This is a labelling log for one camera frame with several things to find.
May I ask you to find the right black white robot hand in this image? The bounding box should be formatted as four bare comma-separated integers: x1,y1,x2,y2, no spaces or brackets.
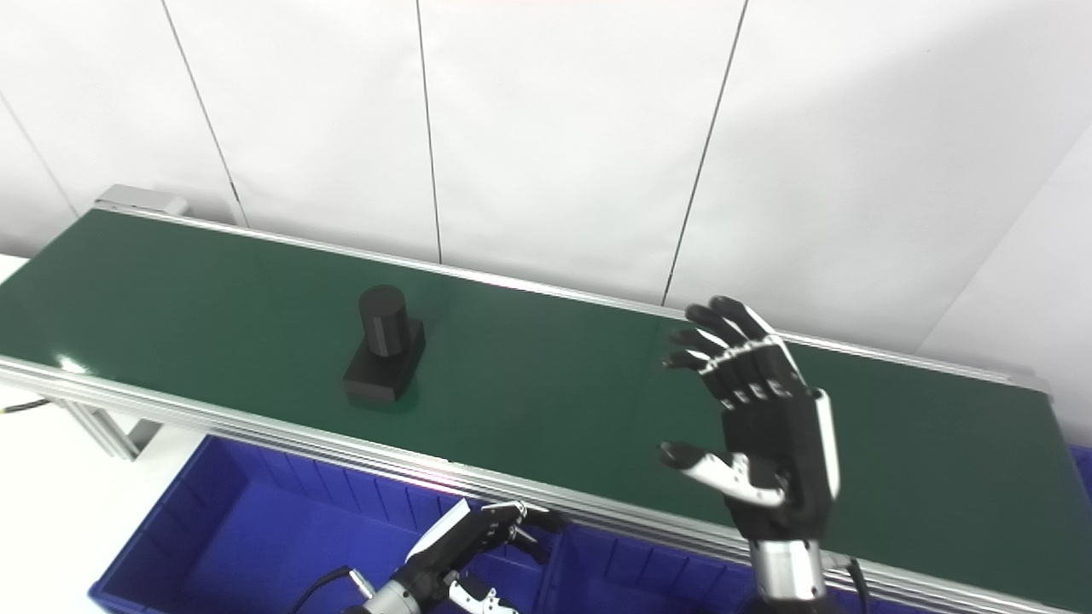
657,295,841,542

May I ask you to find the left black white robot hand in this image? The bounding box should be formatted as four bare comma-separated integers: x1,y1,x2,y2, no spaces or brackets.
401,499,564,614

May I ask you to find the black cylinder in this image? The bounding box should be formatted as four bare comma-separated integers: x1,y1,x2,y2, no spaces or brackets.
343,285,427,403

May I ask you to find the green conveyor belt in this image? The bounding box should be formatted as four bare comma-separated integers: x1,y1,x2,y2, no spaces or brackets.
0,203,1092,614
0,209,1092,611

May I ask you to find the aluminium conveyor leg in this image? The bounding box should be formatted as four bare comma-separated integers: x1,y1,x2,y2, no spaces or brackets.
55,397,163,461

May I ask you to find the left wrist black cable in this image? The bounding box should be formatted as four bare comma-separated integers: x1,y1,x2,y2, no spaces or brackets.
290,565,376,614

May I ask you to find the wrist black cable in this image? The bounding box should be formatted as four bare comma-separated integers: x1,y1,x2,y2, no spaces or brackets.
823,554,869,614
290,565,376,614

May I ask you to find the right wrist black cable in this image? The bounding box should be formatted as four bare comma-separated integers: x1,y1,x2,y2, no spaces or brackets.
823,554,869,614

